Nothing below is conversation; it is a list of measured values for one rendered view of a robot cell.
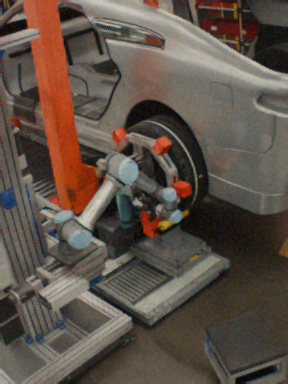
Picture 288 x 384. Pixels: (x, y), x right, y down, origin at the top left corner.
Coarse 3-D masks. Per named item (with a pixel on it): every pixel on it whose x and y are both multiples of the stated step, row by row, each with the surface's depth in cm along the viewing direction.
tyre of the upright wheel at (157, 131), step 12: (144, 120) 354; (156, 120) 345; (168, 120) 344; (144, 132) 342; (156, 132) 333; (168, 132) 334; (180, 132) 336; (180, 144) 331; (192, 144) 335; (180, 156) 328; (192, 156) 333; (180, 168) 330; (192, 168) 332; (204, 168) 339; (192, 180) 334; (204, 180) 342; (192, 192) 338; (204, 192) 351; (180, 204) 346; (192, 204) 353
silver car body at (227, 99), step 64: (64, 0) 398; (128, 0) 357; (256, 0) 451; (0, 64) 507; (128, 64) 344; (192, 64) 302; (256, 64) 279; (192, 128) 326; (256, 128) 286; (256, 192) 308
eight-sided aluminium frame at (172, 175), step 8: (128, 136) 342; (136, 136) 343; (144, 136) 339; (120, 144) 352; (128, 144) 354; (144, 144) 334; (152, 144) 330; (120, 152) 359; (152, 152) 331; (160, 160) 328; (168, 160) 330; (168, 168) 327; (168, 176) 328; (176, 176) 331; (168, 184) 333
